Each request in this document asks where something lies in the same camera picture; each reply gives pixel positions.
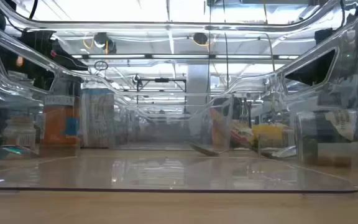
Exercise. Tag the orange label spice jar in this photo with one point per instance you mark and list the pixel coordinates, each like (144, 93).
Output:
(59, 124)

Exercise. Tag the small clear spice jar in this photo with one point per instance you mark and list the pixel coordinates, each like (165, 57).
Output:
(20, 133)

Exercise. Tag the iridescent metal spoon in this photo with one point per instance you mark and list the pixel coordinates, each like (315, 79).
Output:
(20, 151)

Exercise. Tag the white building column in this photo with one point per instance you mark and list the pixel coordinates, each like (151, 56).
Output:
(197, 84)

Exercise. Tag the clear plastic bin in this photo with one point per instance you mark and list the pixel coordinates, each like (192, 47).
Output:
(227, 124)
(179, 174)

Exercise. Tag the long ceiling light bar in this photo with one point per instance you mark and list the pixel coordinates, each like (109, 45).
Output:
(179, 56)

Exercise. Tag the yellow ramen noodle packet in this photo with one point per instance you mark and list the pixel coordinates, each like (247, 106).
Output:
(269, 135)

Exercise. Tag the large seasoning jar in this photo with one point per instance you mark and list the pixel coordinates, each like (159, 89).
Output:
(328, 137)

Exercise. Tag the black metal rig frame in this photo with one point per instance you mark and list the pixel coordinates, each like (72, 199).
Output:
(162, 80)

